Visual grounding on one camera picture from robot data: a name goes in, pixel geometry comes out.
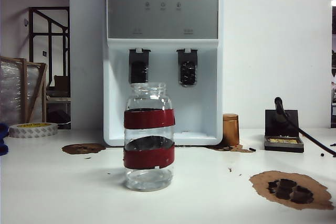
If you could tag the glass bottle with red belts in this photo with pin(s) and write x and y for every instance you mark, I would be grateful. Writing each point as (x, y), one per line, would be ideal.
(149, 119)

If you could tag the white water dispenser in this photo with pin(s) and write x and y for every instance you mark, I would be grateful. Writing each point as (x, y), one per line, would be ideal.
(162, 11)

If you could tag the copper tin can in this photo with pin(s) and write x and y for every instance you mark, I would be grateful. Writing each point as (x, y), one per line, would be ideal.
(231, 129)

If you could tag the small black cylinder piece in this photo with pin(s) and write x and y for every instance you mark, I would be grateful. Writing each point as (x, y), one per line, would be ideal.
(252, 149)

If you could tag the brown cardboard box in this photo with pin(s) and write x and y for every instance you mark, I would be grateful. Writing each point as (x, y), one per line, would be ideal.
(62, 82)

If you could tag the grey background shelf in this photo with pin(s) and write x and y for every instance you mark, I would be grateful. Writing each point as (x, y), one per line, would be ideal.
(57, 100)

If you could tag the yellow cleaning sponge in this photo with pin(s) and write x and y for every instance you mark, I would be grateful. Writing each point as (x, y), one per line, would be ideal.
(283, 140)

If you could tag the white double-sided tape roll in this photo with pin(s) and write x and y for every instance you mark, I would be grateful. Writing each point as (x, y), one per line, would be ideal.
(32, 130)

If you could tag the blue cloth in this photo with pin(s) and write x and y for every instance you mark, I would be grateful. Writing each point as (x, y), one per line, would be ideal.
(3, 142)

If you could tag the black metal stair frame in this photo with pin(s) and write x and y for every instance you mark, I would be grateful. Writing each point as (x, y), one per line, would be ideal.
(50, 33)

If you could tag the wooden frame with plastic wrap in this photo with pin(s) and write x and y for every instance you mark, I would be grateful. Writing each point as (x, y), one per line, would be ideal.
(25, 90)

